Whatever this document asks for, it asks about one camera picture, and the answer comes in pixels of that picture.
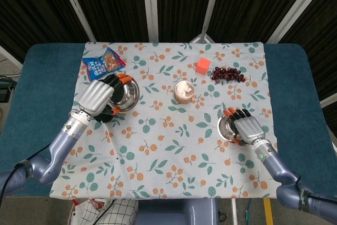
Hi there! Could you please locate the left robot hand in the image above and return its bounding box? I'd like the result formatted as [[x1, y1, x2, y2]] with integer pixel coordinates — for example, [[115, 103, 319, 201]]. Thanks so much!
[[77, 73, 132, 117]]

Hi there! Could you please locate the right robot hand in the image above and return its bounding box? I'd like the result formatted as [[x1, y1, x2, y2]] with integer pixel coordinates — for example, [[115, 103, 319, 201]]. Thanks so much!
[[223, 107, 265, 146]]

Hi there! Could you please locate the steel bowl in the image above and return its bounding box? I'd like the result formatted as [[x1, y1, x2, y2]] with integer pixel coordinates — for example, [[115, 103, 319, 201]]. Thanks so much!
[[216, 115, 244, 144], [106, 76, 140, 112]]

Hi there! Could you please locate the blue snack bag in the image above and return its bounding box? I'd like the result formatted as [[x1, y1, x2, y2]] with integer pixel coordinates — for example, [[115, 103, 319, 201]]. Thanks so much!
[[81, 47, 127, 83]]

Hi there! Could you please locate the dark red grape bunch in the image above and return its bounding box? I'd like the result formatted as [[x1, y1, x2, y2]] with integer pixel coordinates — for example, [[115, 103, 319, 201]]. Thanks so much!
[[210, 66, 247, 83]]

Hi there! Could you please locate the blue padded table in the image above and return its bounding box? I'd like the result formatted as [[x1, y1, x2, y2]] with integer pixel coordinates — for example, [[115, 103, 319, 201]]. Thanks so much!
[[0, 42, 337, 204]]

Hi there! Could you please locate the clear jar of orange slices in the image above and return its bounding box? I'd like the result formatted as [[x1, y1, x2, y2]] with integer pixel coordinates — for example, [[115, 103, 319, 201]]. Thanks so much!
[[174, 80, 196, 105]]

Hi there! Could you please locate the orange cube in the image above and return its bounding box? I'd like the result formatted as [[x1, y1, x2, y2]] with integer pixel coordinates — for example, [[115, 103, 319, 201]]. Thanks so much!
[[195, 57, 212, 75]]

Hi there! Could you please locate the fruit-print tablecloth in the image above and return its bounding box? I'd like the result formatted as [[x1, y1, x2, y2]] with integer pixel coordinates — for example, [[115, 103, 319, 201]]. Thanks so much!
[[49, 41, 279, 200]]

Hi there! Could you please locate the white table leg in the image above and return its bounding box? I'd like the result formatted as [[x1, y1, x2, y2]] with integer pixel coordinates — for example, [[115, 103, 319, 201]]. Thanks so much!
[[231, 198, 238, 225]]

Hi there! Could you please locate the grey metal stand foot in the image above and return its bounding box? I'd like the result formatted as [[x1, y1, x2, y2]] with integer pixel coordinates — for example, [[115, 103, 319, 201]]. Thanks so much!
[[189, 24, 213, 44]]

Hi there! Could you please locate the blue-grey robot torso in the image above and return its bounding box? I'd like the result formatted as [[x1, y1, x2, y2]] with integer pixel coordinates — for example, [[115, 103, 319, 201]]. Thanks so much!
[[136, 198, 219, 225]]

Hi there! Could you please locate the white and red plastic bag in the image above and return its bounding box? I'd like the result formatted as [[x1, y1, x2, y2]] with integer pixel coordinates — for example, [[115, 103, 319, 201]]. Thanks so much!
[[68, 198, 111, 225]]

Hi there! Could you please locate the checkered white bag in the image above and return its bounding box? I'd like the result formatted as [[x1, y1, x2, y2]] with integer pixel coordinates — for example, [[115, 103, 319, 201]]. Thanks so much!
[[104, 199, 139, 225]]

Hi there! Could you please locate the white partition frame post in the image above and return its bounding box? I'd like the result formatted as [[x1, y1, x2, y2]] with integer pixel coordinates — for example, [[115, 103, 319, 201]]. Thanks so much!
[[142, 0, 160, 43], [265, 0, 337, 44], [200, 0, 226, 36], [55, 0, 96, 43]]

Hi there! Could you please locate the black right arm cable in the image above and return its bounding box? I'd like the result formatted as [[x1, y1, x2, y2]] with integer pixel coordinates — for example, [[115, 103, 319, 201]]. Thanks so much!
[[294, 173, 337, 202]]

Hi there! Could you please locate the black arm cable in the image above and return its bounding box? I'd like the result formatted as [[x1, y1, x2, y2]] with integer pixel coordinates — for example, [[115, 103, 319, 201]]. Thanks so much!
[[0, 162, 30, 204], [294, 173, 337, 202]]

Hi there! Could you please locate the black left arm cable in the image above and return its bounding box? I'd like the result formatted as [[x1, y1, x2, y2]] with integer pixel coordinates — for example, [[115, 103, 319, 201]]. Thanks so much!
[[0, 162, 30, 204]]

